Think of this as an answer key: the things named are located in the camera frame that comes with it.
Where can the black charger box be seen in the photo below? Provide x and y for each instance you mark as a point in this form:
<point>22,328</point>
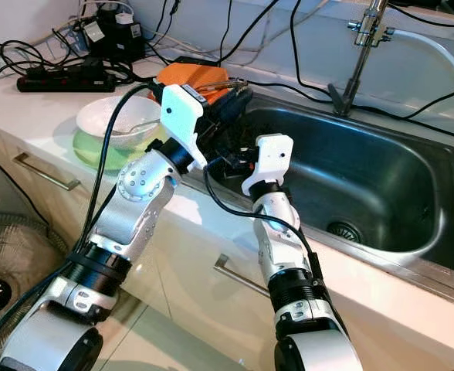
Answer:
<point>111,42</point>

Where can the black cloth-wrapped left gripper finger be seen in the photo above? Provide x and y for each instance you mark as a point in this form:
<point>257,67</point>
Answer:
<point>238,114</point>
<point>237,96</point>

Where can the orange cloth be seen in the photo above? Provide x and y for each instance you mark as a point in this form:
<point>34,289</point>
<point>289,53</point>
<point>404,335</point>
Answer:
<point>192,77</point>

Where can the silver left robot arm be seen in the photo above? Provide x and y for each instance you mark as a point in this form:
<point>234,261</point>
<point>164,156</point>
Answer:
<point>138,182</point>

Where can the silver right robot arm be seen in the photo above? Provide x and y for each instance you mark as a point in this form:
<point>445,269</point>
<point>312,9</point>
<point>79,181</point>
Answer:
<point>281,247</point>

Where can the white round bowl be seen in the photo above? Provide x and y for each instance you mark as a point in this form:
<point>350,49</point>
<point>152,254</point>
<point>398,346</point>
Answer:
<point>103,116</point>

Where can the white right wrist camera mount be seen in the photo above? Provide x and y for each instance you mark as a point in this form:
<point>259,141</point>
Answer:
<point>269,158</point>

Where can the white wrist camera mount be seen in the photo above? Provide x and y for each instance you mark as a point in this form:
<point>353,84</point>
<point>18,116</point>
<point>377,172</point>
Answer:
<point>269,158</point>
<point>183,116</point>

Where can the steel faucet pipe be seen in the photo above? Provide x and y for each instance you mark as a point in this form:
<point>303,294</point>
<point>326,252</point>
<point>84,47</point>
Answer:
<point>362,58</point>

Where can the black power strip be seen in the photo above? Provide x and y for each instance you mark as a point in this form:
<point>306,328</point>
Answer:
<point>65,81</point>

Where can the light green plate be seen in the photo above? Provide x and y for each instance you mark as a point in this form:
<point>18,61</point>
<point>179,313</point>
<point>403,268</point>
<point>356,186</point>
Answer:
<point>96,158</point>

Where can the round sink drain strainer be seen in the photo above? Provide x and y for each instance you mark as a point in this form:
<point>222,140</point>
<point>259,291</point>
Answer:
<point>344,232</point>

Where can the stainless steel sink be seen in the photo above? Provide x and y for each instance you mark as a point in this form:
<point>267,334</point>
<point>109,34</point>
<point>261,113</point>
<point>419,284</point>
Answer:
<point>358,178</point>

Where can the cream kitchen cabinet with counter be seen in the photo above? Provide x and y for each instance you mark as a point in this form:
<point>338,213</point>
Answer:
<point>181,263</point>

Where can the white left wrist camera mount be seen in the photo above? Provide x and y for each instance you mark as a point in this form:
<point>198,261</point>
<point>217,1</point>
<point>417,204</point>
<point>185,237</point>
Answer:
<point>183,116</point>

